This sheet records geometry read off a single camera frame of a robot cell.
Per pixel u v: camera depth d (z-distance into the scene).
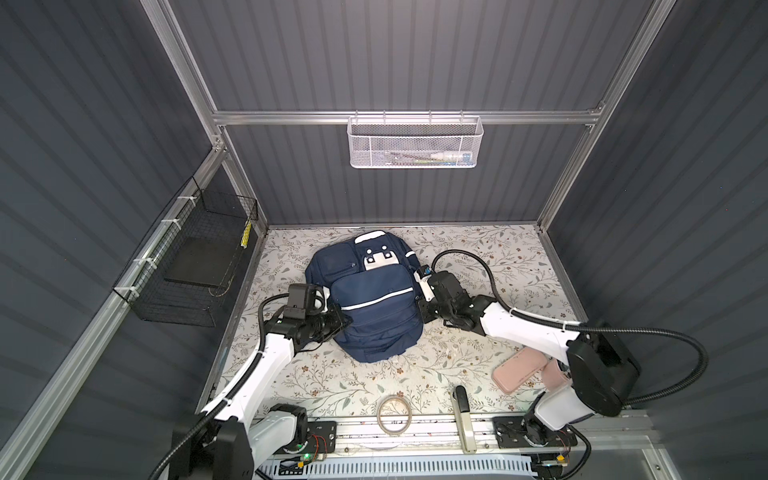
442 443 0.73
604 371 0.45
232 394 0.44
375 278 0.91
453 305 0.66
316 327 0.69
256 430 0.53
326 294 0.80
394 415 0.77
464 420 0.73
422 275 0.78
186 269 0.70
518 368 0.84
